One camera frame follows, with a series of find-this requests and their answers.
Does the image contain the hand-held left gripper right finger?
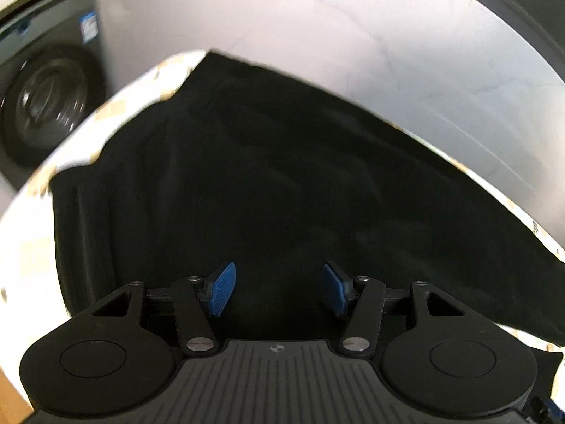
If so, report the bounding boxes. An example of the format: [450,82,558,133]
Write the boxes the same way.
[322,261,475,358]

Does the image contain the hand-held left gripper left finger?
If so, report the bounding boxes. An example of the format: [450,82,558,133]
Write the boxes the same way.
[90,261,237,356]

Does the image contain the black pants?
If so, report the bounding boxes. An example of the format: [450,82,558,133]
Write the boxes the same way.
[50,50,565,356]

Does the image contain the checkered floral tablecloth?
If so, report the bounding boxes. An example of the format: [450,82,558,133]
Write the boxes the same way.
[0,48,565,407]

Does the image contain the grey washing machine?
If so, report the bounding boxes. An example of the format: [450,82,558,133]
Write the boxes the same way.
[0,0,121,192]

